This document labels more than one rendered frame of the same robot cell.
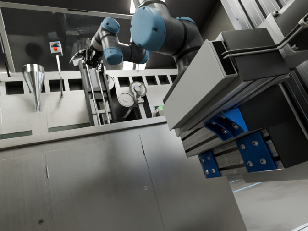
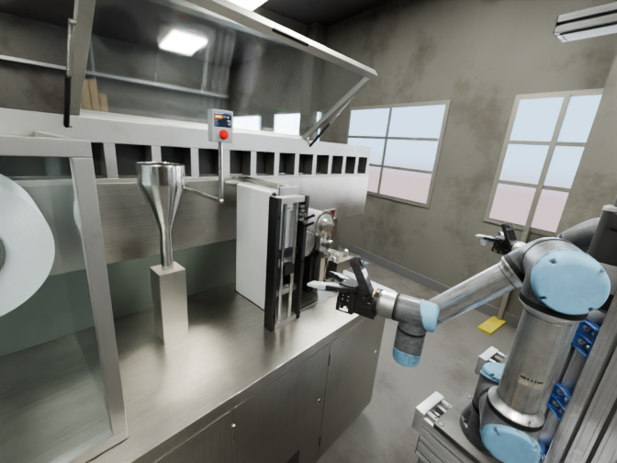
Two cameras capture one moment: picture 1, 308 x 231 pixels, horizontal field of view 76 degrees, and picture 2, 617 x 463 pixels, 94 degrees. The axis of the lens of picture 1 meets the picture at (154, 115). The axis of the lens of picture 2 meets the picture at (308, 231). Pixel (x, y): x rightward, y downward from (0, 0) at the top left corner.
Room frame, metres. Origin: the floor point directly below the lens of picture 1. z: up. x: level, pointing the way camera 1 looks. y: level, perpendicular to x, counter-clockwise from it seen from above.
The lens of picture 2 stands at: (0.19, 0.62, 1.62)
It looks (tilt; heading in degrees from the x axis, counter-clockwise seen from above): 16 degrees down; 340
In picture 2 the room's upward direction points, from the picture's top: 5 degrees clockwise
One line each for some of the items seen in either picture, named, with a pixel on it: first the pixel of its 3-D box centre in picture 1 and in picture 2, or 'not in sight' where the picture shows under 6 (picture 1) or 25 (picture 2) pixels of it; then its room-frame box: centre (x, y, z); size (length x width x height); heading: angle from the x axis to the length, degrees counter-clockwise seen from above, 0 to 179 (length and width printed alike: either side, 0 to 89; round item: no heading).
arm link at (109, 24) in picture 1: (107, 32); (415, 313); (0.73, 0.09, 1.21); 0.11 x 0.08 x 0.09; 43
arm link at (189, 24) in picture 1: (183, 41); (500, 390); (0.62, -0.18, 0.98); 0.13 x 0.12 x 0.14; 133
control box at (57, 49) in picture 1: (56, 48); (220, 126); (1.24, 0.57, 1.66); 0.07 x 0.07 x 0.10; 16
